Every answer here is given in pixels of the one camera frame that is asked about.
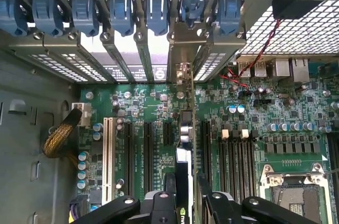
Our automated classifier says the short black expansion slot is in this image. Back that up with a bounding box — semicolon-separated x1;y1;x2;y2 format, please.
163;122;172;147

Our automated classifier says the black RAM slot bank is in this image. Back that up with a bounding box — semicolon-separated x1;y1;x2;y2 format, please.
326;133;339;210

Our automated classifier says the green motherboard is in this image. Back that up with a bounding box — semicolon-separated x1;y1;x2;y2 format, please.
76;56;339;224

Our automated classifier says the red black twisted wire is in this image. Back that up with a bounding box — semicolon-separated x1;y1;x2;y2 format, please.
219;18;281;95

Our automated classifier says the black RAM slot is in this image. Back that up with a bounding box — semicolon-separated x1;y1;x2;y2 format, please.
218;129;231;198
228;139;240;202
237;129;249;201
246;139;258;198

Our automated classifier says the yellow black braided cable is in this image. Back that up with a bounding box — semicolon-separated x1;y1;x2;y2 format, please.
42;108;83;159

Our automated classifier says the vented metal slot cover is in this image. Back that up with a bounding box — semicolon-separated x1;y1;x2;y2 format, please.
43;32;113;83
9;32;90;84
192;31;247;81

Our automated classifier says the white power connector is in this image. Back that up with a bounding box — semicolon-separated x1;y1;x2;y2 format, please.
70;102;92;129

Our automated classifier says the white PCI expansion slot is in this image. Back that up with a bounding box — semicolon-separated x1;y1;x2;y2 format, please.
102;117;114;210

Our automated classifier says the silver USB port block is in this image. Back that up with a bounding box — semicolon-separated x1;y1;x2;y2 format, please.
237;59;253;78
253;59;269;78

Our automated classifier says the silver ethernet port block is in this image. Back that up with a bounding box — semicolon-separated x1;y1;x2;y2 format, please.
274;58;292;78
290;58;310;84

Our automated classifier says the long black expansion slot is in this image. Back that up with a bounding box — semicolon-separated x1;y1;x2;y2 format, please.
123;120;135;197
202;120;213;182
144;121;155;197

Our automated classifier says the purple yellow wire bundle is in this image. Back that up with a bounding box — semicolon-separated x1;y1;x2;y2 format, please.
68;194;90;224

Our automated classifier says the CPU socket with metal frame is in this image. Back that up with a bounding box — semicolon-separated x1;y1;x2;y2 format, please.
259;162;335;224

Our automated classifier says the black box on case wall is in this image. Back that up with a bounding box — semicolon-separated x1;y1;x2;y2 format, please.
271;0;321;20

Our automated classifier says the grey metal PC case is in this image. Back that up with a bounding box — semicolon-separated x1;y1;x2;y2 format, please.
0;0;339;224

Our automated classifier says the blue slot retention clip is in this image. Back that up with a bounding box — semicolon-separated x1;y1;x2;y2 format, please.
31;0;65;38
145;0;170;37
0;0;29;37
71;0;100;38
181;0;208;32
108;0;135;37
217;0;242;37

